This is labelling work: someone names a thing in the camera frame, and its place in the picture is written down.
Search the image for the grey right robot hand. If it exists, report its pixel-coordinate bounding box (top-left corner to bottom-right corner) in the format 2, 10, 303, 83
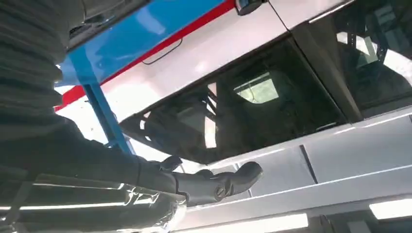
0, 114, 264, 233

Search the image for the blue metal shelf rack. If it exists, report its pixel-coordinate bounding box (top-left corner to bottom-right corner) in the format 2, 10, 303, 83
57, 0, 228, 157

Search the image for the white vehicle body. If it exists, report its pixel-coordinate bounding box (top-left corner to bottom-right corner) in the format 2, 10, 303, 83
54, 0, 412, 233

